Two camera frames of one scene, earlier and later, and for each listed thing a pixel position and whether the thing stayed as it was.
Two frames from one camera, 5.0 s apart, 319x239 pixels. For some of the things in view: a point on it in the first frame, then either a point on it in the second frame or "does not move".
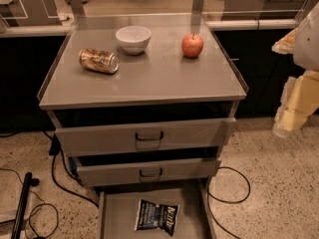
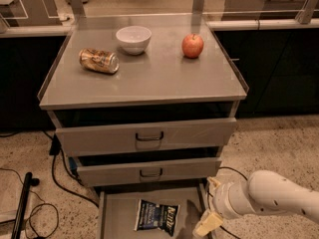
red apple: [191, 46] does not move
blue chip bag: [156, 216] does not move
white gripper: [307, 47] -> [219, 200]
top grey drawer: [137, 137] does not move
